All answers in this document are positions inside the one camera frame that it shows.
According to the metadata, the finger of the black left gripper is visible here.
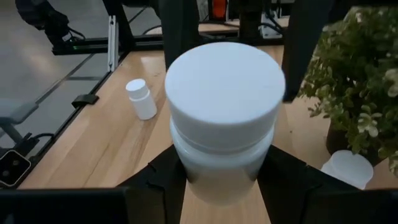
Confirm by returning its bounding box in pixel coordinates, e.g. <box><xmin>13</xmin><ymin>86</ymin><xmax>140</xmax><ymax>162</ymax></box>
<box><xmin>282</xmin><ymin>0</ymin><xmax>332</xmax><ymax>103</ymax></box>
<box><xmin>158</xmin><ymin>0</ymin><xmax>201</xmax><ymax>70</ymax></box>

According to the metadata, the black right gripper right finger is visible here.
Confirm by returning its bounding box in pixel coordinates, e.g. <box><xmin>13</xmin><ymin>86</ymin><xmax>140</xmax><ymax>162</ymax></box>
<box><xmin>257</xmin><ymin>144</ymin><xmax>358</xmax><ymax>224</ymax></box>

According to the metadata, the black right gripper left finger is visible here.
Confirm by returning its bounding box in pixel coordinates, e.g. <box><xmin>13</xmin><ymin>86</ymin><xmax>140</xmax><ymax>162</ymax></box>
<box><xmin>118</xmin><ymin>144</ymin><xmax>187</xmax><ymax>224</ymax></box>

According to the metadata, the green artificial plant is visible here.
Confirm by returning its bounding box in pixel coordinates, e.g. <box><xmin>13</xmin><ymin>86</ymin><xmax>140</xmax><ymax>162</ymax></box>
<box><xmin>298</xmin><ymin>4</ymin><xmax>398</xmax><ymax>178</ymax></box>

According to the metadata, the black plant pot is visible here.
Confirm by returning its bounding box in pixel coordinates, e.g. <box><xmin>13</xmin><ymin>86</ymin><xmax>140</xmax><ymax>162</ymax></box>
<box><xmin>325</xmin><ymin>119</ymin><xmax>385</xmax><ymax>167</ymax></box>

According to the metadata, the silver aluminium bracket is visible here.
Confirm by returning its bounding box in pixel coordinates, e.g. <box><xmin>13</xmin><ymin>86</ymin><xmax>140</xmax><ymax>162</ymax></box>
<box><xmin>107</xmin><ymin>15</ymin><xmax>120</xmax><ymax>73</ymax></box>

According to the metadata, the black frame clip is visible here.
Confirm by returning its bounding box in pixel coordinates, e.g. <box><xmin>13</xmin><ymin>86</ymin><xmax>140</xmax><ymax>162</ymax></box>
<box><xmin>71</xmin><ymin>93</ymin><xmax>100</xmax><ymax>110</ymax></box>

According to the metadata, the table-level camera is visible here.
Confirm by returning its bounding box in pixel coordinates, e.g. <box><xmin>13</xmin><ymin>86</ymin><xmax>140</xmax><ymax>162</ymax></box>
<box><xmin>0</xmin><ymin>149</ymin><xmax>32</xmax><ymax>188</ymax></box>

